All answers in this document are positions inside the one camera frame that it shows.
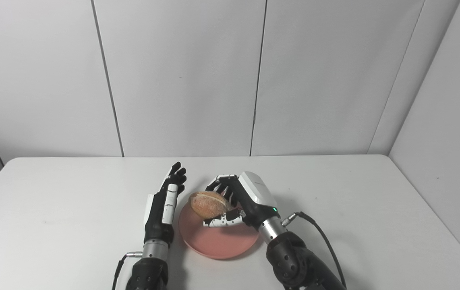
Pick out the golden bread roll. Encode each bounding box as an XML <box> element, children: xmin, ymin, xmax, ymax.
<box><xmin>189</xmin><ymin>191</ymin><xmax>233</xmax><ymax>220</ymax></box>

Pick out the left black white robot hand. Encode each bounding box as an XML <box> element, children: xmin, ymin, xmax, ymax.
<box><xmin>143</xmin><ymin>162</ymin><xmax>187</xmax><ymax>247</ymax></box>

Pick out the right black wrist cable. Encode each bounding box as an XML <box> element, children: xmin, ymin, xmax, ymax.
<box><xmin>281</xmin><ymin>211</ymin><xmax>348</xmax><ymax>289</ymax></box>

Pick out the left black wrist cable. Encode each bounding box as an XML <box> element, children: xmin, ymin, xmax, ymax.
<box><xmin>111</xmin><ymin>251</ymin><xmax>144</xmax><ymax>290</ymax></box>

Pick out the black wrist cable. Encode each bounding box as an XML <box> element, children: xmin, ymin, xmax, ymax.
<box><xmin>281</xmin><ymin>211</ymin><xmax>348</xmax><ymax>289</ymax></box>
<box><xmin>111</xmin><ymin>251</ymin><xmax>144</xmax><ymax>290</ymax></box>

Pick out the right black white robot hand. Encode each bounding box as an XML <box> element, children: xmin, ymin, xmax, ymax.
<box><xmin>203</xmin><ymin>171</ymin><xmax>281</xmax><ymax>232</ymax></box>

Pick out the pink round plate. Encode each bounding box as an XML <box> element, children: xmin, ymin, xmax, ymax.
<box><xmin>178</xmin><ymin>199</ymin><xmax>261</xmax><ymax>260</ymax></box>

